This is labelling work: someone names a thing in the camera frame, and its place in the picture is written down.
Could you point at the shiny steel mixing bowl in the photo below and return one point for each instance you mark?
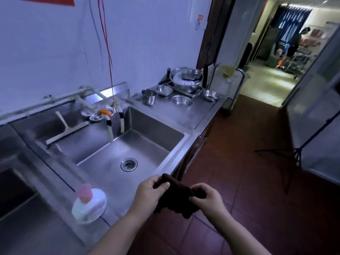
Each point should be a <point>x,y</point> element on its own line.
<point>191,74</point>

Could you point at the brown wooden door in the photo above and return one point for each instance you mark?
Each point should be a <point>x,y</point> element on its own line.
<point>217,31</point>

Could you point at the small steel bowl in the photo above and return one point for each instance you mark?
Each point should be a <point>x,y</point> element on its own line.
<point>164,90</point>

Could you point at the dark cleaning cloth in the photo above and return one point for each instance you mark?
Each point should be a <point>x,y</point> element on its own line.
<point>178,199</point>

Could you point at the rectangular metal tray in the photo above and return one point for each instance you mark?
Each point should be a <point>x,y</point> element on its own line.
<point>196,92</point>

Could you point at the metal shelf rack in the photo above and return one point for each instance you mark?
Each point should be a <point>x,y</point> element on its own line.
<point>305,58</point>

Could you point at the black tripod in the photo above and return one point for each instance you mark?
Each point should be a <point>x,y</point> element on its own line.
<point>297,154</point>

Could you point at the yellow cloth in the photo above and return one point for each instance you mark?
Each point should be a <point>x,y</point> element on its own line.
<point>227,71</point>

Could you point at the person's left forearm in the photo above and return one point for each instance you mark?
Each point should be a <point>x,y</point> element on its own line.
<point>117,236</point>

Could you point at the steel cup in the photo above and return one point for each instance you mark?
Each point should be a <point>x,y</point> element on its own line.
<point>148,98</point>

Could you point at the large steel basin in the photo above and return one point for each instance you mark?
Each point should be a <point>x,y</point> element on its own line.
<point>186,87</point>

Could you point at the red wall sign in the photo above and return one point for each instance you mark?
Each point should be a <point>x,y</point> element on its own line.
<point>45,0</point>

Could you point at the stainless steel sink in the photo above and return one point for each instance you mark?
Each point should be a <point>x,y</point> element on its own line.
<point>148,146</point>
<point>16,188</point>

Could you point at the medium steel bowl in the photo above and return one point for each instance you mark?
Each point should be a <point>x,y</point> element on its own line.
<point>182,101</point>

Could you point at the white wall water pipe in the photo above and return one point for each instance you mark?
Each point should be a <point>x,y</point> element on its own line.
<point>39,104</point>

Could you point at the white plastic squeegee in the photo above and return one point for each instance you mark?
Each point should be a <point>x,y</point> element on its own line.
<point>66,130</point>

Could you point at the metal trolley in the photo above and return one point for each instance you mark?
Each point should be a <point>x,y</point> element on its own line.
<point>236,87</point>

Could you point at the round metal drain strainer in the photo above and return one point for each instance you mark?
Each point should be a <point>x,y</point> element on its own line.
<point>129,164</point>

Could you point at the person's right hand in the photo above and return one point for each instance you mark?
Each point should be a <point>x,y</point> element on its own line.
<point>209,201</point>

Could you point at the white wall notice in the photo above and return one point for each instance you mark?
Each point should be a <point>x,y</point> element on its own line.
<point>199,22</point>

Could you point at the white plastic bottle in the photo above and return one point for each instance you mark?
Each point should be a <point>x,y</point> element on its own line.
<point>90,209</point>

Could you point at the stack of white dishes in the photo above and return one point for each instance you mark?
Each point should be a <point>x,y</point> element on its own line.
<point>178,78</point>

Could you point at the person's left hand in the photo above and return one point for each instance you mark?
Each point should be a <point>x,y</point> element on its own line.
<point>146,196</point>

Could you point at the blue curtain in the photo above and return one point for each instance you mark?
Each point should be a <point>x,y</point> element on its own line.
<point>289,23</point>

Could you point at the person's right forearm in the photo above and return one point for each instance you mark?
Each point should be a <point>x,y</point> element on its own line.
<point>239,236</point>

